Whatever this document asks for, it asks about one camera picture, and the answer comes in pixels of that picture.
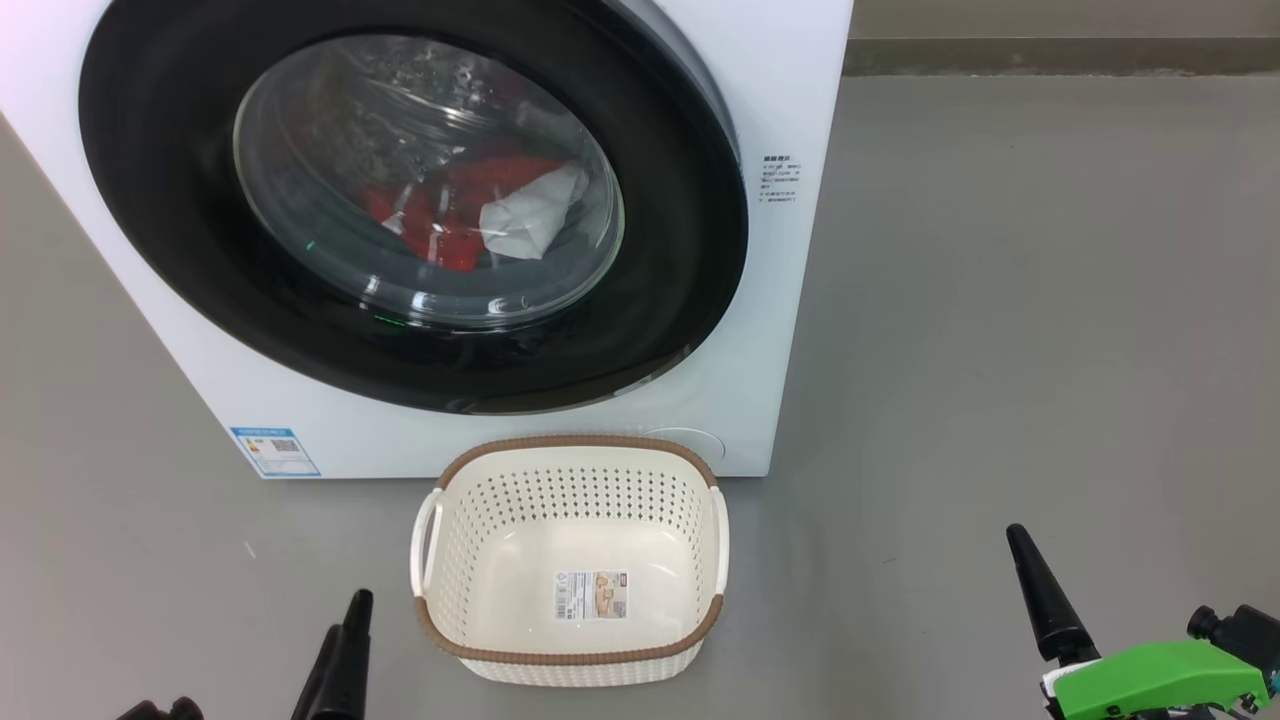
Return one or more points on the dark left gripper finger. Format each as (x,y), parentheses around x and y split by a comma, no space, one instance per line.
(315,690)
(355,660)

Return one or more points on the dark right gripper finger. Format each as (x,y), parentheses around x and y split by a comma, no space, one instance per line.
(1050,610)

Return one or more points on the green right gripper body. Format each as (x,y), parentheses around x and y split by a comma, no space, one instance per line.
(1150,680)

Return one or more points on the printed instruction sticker label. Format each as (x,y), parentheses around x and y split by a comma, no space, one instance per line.
(590,595)

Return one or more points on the white front-load washing machine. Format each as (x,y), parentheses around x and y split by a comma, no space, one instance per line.
(790,300)

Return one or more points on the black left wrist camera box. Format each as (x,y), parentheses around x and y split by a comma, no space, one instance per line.
(160,710)

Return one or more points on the black round glass washer door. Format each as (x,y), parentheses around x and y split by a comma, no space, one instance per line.
(150,200)

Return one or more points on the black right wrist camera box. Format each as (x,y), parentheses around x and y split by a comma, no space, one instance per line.
(1245,635)

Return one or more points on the red garment with white stripes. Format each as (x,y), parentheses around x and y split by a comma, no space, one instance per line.
(530,215)

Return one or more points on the cream perforated laundry basket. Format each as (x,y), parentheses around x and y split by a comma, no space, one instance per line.
(570,660)

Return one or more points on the blue energy label sticker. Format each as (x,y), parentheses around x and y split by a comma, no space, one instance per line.
(275,452)

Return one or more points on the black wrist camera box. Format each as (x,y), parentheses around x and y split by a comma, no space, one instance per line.
(1245,635)
(160,710)

